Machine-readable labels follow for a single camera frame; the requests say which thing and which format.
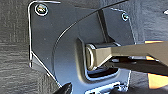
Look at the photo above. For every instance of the round silver base bolt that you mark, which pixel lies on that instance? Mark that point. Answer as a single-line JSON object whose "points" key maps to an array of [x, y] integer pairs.
{"points": [[41, 9], [125, 16]]}

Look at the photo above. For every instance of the thick grey torso limb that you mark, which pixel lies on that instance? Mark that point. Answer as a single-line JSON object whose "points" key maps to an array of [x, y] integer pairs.
{"points": [[133, 51]]}

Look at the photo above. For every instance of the black strut under torso limb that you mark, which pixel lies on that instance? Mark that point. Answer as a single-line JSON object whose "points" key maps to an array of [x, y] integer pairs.
{"points": [[140, 65]]}

